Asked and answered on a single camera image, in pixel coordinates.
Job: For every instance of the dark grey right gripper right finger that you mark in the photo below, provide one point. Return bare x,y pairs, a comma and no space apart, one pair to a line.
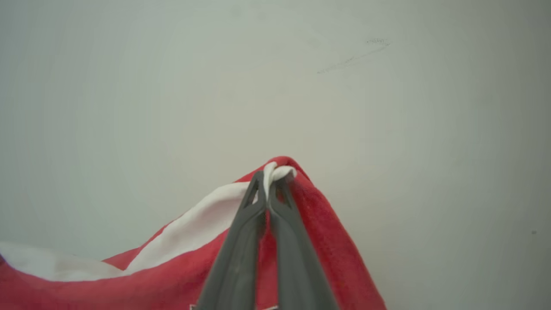
297,267

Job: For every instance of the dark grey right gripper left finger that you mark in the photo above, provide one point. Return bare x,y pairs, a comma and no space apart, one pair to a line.
236,262

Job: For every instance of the red Bulls 23 jersey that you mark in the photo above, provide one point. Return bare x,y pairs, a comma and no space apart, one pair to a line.
172,275

